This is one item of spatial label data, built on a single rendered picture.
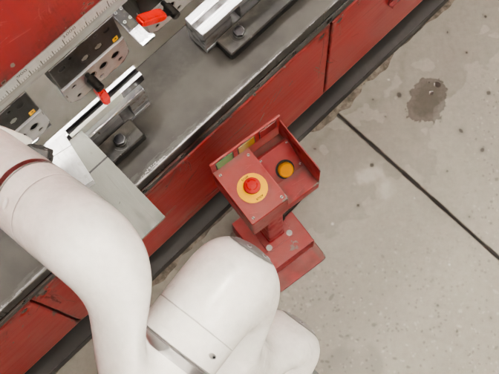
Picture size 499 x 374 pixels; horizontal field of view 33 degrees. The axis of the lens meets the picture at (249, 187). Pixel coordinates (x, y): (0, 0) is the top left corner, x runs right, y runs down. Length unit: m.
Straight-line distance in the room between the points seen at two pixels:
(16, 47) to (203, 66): 0.67
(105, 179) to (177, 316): 0.91
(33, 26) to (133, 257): 0.63
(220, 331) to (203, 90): 1.11
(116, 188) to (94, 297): 0.93
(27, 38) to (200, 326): 0.66
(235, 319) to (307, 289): 1.81
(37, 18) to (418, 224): 1.69
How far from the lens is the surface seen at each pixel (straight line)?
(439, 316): 2.73
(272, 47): 1.97
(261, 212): 1.94
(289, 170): 2.02
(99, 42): 1.55
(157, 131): 1.92
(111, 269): 0.82
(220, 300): 0.88
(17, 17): 1.33
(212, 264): 0.89
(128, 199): 1.75
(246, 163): 1.97
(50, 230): 0.83
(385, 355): 2.69
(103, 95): 1.61
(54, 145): 1.82
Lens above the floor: 2.67
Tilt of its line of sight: 75 degrees down
